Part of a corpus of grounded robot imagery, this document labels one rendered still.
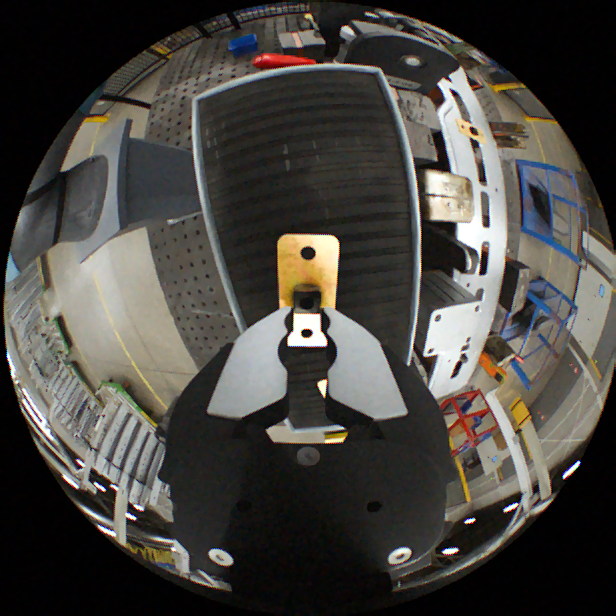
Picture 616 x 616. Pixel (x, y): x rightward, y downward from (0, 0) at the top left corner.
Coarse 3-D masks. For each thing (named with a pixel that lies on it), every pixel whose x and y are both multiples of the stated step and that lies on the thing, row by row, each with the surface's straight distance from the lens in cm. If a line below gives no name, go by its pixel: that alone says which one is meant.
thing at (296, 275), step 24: (288, 240) 13; (312, 240) 13; (336, 240) 13; (288, 264) 13; (312, 264) 13; (336, 264) 13; (288, 288) 14; (312, 288) 13; (312, 312) 14; (312, 336) 16
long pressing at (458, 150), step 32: (448, 96) 48; (448, 128) 42; (480, 128) 51; (448, 160) 39; (480, 192) 43; (480, 224) 43; (480, 256) 44; (480, 288) 48; (480, 320) 53; (448, 352) 52; (480, 352) 64; (448, 384) 64
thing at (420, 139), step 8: (408, 128) 24; (416, 128) 24; (424, 128) 25; (408, 136) 23; (416, 136) 24; (424, 136) 25; (416, 144) 23; (424, 144) 24; (432, 144) 24; (416, 152) 23; (424, 152) 24; (432, 152) 24; (416, 160) 24; (424, 160) 24; (432, 160) 24
